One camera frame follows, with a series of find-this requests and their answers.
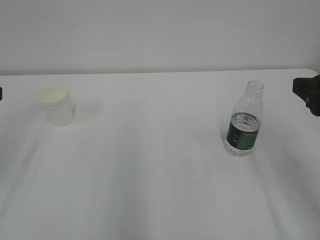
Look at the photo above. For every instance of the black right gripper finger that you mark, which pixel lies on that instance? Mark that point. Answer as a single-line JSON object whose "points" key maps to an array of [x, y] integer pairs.
{"points": [[308, 89]]}

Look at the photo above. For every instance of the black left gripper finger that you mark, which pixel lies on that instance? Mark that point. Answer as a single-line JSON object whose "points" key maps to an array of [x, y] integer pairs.
{"points": [[1, 93]]}

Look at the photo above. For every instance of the white paper cup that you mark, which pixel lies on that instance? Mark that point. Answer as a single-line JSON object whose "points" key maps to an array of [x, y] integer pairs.
{"points": [[57, 104]]}

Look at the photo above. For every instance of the clear water bottle green label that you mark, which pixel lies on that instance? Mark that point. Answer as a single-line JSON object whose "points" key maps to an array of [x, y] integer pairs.
{"points": [[245, 121]]}

